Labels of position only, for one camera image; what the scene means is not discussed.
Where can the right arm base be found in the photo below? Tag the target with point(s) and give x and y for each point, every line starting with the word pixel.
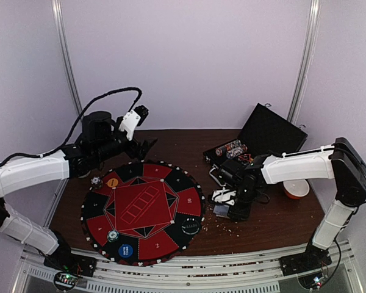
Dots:
pixel 303 262

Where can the orange white bowl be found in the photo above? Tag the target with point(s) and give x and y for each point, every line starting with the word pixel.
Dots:
pixel 296 189

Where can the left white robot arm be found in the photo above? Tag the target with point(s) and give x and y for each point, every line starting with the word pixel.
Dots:
pixel 27 171

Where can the left aluminium frame post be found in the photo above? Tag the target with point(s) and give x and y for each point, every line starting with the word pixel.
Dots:
pixel 65 53

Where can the chip row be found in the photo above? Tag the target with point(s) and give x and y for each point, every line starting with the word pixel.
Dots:
pixel 219 151
pixel 237 151

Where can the blue small blind button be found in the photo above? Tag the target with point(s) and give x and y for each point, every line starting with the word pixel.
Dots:
pixel 125 251

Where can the right aluminium frame post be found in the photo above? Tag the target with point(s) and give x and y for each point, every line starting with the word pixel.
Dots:
pixel 306 60

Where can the front left chip row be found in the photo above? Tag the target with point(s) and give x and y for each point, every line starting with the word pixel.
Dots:
pixel 237 151

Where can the front aluminium rail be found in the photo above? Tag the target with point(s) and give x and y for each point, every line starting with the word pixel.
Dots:
pixel 241 272

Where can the black poker chip case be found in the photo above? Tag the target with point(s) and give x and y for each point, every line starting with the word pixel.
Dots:
pixel 264 132

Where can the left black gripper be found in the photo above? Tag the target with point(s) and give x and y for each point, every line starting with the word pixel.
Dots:
pixel 133 151

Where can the round red black poker mat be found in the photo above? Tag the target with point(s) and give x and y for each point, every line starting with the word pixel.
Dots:
pixel 147 208

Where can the aluminium frame post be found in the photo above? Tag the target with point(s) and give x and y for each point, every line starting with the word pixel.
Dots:
pixel 306 60
pixel 65 53

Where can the back left chip row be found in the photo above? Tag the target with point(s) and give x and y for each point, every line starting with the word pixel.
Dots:
pixel 219 151

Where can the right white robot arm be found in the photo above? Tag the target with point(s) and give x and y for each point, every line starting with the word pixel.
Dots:
pixel 335 173

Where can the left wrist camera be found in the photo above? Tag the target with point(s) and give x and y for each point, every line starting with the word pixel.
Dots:
pixel 133 119

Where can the poker chip stack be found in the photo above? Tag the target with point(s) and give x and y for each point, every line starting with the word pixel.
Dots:
pixel 113 235
pixel 96 182

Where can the orange big blind button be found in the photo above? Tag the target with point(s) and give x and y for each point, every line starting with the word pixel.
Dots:
pixel 113 182

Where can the clear dealer button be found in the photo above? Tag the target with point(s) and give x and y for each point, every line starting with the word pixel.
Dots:
pixel 190 226

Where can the red black triangle card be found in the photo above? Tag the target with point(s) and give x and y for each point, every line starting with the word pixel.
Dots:
pixel 245 158

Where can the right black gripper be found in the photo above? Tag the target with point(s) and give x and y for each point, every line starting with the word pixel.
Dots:
pixel 235 206

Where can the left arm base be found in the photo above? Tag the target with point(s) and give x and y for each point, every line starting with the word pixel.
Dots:
pixel 71 263

